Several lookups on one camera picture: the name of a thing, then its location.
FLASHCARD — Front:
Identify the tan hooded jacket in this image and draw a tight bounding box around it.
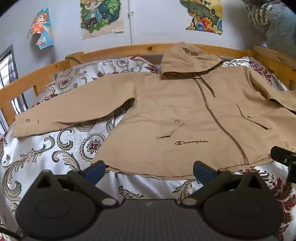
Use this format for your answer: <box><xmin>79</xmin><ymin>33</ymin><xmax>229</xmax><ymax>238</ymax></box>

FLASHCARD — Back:
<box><xmin>13</xmin><ymin>42</ymin><xmax>296</xmax><ymax>181</ymax></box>

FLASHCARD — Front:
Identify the black cable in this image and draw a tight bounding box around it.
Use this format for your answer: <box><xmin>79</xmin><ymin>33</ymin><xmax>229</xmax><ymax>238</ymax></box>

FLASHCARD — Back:
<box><xmin>66</xmin><ymin>55</ymin><xmax>82</xmax><ymax>65</ymax></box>

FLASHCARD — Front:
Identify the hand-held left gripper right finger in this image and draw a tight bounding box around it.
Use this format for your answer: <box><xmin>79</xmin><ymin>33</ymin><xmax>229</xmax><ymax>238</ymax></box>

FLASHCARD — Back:
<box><xmin>179</xmin><ymin>161</ymin><xmax>266</xmax><ymax>207</ymax></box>

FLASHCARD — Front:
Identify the blue denim hanging garment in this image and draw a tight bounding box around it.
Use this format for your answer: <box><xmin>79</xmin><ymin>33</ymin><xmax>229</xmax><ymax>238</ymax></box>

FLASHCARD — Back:
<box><xmin>264</xmin><ymin>0</ymin><xmax>296</xmax><ymax>59</ymax></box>

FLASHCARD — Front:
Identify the green cartoon figure wall poster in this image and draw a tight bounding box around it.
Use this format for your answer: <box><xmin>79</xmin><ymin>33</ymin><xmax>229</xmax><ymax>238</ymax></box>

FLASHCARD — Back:
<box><xmin>80</xmin><ymin>0</ymin><xmax>124</xmax><ymax>40</ymax></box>

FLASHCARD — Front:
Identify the white wall pipe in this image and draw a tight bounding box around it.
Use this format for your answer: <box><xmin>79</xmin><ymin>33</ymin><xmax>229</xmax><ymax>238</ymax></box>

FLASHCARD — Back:
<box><xmin>128</xmin><ymin>0</ymin><xmax>135</xmax><ymax>45</ymax></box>

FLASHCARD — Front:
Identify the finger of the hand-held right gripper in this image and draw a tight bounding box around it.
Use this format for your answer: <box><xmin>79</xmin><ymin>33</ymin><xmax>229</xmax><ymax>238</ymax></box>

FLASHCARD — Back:
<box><xmin>270</xmin><ymin>146</ymin><xmax>296</xmax><ymax>184</ymax></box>

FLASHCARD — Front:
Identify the orange and blue wall poster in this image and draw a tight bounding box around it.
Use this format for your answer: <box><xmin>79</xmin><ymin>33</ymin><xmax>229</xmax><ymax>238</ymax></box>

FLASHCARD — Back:
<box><xmin>27</xmin><ymin>8</ymin><xmax>54</xmax><ymax>50</ymax></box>

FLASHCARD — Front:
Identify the floral printed bed sheet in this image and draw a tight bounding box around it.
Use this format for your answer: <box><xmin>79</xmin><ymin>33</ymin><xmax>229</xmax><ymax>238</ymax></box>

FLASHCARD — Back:
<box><xmin>0</xmin><ymin>56</ymin><xmax>296</xmax><ymax>237</ymax></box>

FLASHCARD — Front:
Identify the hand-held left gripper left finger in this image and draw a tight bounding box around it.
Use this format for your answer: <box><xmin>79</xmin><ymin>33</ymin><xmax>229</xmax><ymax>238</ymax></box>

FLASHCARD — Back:
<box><xmin>35</xmin><ymin>160</ymin><xmax>119</xmax><ymax>207</ymax></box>

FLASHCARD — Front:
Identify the wooden bed frame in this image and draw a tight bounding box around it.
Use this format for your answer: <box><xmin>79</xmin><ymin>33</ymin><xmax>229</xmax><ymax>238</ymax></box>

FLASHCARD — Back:
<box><xmin>0</xmin><ymin>43</ymin><xmax>296</xmax><ymax>130</ymax></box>

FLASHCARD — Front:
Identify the striped hanging garment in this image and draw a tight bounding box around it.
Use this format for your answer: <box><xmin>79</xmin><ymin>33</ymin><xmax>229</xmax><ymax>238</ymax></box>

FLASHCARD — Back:
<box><xmin>245</xmin><ymin>0</ymin><xmax>278</xmax><ymax>30</ymax></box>

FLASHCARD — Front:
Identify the window with metal bars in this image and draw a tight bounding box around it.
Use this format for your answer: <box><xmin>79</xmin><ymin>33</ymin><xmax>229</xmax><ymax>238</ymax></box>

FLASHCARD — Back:
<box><xmin>0</xmin><ymin>45</ymin><xmax>28</xmax><ymax>133</ymax></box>

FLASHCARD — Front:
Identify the colourful yellow wall poster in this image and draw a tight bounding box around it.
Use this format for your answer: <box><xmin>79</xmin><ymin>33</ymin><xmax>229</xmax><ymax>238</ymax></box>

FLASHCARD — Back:
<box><xmin>180</xmin><ymin>0</ymin><xmax>224</xmax><ymax>35</ymax></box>

